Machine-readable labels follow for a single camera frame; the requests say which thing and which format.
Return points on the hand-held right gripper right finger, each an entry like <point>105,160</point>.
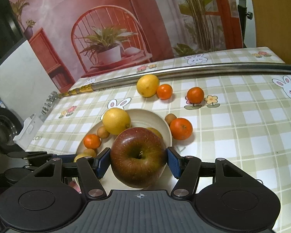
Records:
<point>174,162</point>

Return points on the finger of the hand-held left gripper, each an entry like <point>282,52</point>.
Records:
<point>38,162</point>
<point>29,154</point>

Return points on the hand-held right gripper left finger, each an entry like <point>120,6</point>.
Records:
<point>103,162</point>

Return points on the small brown longan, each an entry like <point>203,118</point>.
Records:
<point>89,152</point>
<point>170,119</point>
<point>103,132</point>

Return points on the small orange tangerine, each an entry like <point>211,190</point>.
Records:
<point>92,141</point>
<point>181,128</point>
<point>164,91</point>
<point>195,95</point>

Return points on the yellow-green round citrus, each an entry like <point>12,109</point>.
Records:
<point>78,157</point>

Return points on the dark red apple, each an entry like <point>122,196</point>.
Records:
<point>138,157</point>

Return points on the yellow round citrus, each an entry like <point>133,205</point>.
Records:
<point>155,131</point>

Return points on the large yellow lemon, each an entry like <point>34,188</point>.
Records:
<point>116,121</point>

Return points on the white round plate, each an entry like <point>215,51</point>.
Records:
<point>145,119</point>

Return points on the white plastic box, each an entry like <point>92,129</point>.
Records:
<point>29,131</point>

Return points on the black round appliance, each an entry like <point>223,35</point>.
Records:
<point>4,126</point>

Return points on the clear plastic clip strip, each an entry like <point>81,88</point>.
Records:
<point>48,104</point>

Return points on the green checkered rabbit tablecloth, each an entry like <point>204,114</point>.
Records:
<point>232,126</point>

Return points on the silver metal pole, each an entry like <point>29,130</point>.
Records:
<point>208,68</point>

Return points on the black metal stand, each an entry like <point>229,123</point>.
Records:
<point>243,9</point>

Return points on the brown wooden board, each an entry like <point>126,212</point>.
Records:
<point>276,17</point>

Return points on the wall poster with red chair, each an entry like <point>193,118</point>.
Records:
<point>160,17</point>

